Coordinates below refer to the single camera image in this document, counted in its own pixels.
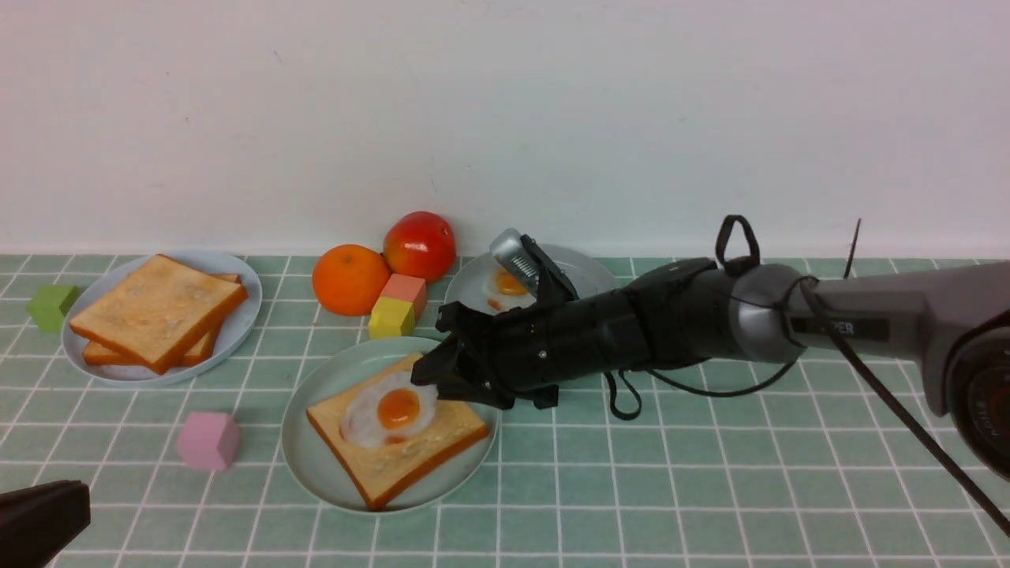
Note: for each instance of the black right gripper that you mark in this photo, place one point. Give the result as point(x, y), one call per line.
point(496, 359)

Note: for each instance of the fried egg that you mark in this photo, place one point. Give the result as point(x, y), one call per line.
point(506, 285)
point(388, 410)

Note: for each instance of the toast slice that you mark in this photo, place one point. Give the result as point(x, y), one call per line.
point(157, 313)
point(359, 435)
point(201, 351)

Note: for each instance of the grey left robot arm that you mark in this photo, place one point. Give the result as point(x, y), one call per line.
point(38, 523)

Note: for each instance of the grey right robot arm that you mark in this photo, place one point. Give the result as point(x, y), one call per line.
point(952, 323)

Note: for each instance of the yellow wooden block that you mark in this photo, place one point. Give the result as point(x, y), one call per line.
point(391, 317)

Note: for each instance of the salmon wooden block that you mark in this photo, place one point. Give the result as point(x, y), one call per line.
point(407, 288)

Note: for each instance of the red tomato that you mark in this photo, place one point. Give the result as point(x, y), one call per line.
point(421, 245)

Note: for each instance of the orange fruit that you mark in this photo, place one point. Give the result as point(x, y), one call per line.
point(348, 279)

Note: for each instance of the grey egg plate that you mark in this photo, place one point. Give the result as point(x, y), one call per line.
point(476, 286)

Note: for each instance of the light blue bread plate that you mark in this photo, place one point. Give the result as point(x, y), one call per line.
point(236, 328)

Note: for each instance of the pink wooden cube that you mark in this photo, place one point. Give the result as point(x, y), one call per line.
point(209, 441)

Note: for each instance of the green wooden cube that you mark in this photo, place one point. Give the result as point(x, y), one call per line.
point(48, 307)

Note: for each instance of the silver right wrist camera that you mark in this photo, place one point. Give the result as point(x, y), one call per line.
point(524, 259)

